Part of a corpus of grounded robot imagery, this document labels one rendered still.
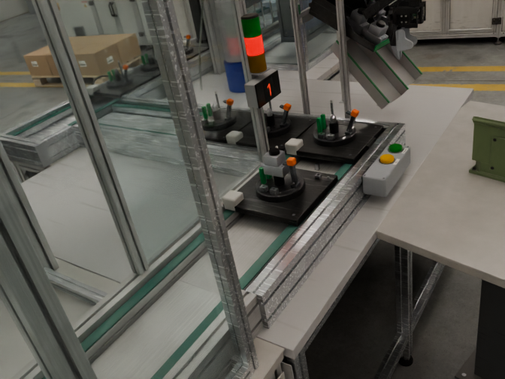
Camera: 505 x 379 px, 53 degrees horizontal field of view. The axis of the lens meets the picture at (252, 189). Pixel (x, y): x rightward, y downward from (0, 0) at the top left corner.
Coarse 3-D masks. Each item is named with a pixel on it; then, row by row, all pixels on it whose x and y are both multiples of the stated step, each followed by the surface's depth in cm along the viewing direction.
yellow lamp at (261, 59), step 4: (264, 52) 143; (248, 56) 142; (252, 56) 141; (256, 56) 141; (260, 56) 141; (264, 56) 142; (248, 60) 143; (252, 60) 142; (256, 60) 141; (260, 60) 142; (264, 60) 142; (252, 64) 142; (256, 64) 142; (260, 64) 142; (264, 64) 143; (252, 68) 143; (256, 68) 143; (260, 68) 143; (264, 68) 143; (252, 72) 144; (256, 72) 143; (260, 72) 143
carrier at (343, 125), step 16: (320, 128) 165; (336, 128) 163; (352, 128) 165; (368, 128) 167; (288, 144) 163; (304, 144) 165; (320, 144) 162; (336, 144) 160; (352, 144) 159; (336, 160) 155; (352, 160) 152
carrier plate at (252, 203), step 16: (256, 176) 152; (304, 176) 147; (336, 176) 145; (240, 192) 146; (304, 192) 140; (320, 192) 139; (224, 208) 143; (240, 208) 139; (256, 208) 137; (272, 208) 136; (288, 208) 134; (304, 208) 133; (288, 224) 132
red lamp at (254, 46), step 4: (260, 36) 139; (244, 40) 140; (248, 40) 139; (252, 40) 138; (256, 40) 139; (260, 40) 139; (248, 44) 140; (252, 44) 139; (256, 44) 139; (260, 44) 140; (248, 48) 140; (252, 48) 140; (256, 48) 140; (260, 48) 140; (248, 52) 141; (252, 52) 140; (256, 52) 140; (260, 52) 141
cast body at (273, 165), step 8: (272, 152) 136; (280, 152) 138; (264, 160) 138; (272, 160) 137; (280, 160) 137; (264, 168) 140; (272, 168) 138; (280, 168) 136; (288, 168) 139; (280, 176) 138
